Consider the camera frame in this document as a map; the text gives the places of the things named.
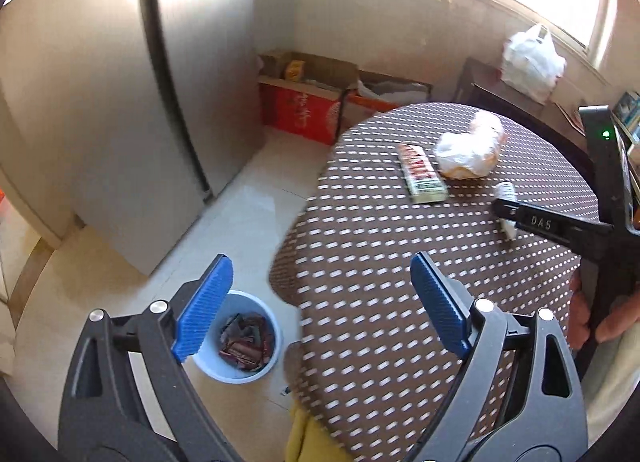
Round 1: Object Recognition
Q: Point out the brown dotted tablecloth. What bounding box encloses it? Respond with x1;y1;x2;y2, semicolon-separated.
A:
269;102;602;462

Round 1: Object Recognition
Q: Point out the dark wooden cabinet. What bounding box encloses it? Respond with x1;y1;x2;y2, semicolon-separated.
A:
452;57;602;179

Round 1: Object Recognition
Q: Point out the bread in clear plastic bag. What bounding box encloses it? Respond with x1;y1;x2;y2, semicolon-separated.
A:
432;110;509;179

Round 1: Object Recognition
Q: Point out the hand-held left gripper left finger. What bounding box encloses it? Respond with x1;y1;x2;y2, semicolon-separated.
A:
57;253;236;462

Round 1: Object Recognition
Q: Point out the flat red white box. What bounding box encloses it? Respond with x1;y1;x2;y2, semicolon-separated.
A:
397;142;449;204

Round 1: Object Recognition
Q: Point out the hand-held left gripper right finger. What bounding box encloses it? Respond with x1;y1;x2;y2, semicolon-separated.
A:
400;251;590;462

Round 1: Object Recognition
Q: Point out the row of books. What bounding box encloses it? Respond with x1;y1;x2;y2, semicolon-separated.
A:
612;91;640;144

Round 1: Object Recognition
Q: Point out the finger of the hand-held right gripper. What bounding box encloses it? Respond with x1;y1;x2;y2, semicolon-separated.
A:
491;196;581;249

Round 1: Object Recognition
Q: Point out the pink paper sheet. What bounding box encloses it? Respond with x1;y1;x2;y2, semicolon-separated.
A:
552;101;587;136

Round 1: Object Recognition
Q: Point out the orange cardboard box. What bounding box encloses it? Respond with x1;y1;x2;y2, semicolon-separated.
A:
342;70;434;129

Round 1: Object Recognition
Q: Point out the yellow cloth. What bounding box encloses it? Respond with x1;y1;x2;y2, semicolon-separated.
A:
284;404;352;462

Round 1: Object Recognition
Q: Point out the white plastic shopping bag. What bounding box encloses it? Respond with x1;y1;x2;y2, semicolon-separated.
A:
501;24;568;104

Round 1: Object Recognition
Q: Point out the blue plastic bucket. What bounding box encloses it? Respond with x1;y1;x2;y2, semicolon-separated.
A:
191;291;284;384

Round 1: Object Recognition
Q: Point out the person's right hand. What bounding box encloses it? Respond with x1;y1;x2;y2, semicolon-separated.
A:
567;271;640;350

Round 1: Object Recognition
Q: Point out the small white plastic bottle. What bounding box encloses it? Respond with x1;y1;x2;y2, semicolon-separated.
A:
494;181;519;242

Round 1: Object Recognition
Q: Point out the silver refrigerator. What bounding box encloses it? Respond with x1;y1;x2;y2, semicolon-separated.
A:
0;0;259;276

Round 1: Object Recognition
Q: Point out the red cardboard box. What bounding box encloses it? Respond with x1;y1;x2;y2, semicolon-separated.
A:
257;51;359;146

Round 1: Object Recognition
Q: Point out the person's light shirt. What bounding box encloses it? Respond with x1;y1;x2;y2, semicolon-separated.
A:
582;319;640;445

